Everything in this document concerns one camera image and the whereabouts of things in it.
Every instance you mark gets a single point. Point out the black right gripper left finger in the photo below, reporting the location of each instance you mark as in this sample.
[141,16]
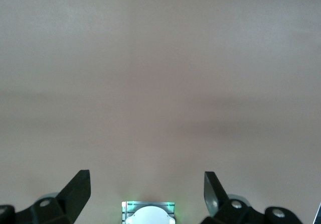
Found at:
[75,196]

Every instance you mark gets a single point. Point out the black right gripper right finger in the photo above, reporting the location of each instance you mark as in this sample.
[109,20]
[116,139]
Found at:
[215,199]

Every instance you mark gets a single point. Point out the brown table cover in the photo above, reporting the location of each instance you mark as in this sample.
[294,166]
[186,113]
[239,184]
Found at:
[160,83]

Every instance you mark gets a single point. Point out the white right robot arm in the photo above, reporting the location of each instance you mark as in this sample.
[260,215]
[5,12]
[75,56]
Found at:
[150,215]

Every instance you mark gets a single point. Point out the aluminium right arm base plate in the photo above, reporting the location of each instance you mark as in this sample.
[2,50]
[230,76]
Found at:
[125,209]

